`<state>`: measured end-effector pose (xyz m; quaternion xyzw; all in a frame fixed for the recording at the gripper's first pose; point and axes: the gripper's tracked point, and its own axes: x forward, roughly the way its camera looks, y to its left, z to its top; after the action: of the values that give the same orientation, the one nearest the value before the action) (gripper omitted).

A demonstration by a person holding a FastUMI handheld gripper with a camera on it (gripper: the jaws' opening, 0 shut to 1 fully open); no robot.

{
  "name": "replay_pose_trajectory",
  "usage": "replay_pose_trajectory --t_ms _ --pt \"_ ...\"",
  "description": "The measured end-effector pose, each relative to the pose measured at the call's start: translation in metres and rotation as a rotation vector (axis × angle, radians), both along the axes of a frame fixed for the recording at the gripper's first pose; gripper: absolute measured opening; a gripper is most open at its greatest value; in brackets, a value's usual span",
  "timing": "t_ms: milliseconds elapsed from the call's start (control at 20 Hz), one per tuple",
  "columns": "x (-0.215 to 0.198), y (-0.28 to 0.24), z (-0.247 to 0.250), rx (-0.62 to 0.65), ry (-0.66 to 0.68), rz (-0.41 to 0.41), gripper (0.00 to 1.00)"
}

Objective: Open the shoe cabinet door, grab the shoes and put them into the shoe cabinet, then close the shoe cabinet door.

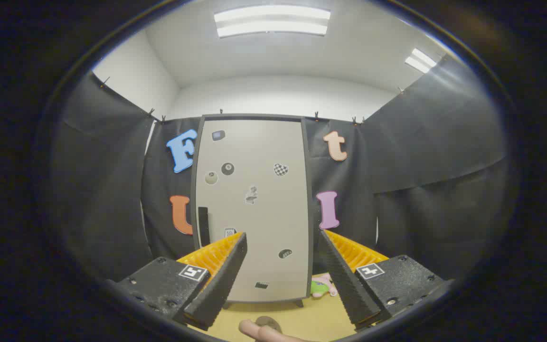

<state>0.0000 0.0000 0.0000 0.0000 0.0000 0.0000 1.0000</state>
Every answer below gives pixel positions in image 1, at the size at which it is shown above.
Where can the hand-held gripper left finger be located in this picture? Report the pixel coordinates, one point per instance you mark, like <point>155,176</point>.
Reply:
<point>221,280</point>

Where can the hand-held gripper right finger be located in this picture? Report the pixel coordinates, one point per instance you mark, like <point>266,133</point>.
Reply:
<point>344,280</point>

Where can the grey shoe cabinet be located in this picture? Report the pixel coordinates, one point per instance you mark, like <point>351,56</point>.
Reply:
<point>254,117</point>

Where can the pink green plush toy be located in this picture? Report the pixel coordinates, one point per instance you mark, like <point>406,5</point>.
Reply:
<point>320,286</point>

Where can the black backdrop cloth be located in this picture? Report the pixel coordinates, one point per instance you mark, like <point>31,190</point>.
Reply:
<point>420,166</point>

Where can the small ceiling light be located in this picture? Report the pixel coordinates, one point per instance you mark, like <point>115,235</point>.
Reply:
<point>420,60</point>

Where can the long ceiling light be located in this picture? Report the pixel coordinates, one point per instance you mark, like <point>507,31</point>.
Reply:
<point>271,21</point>

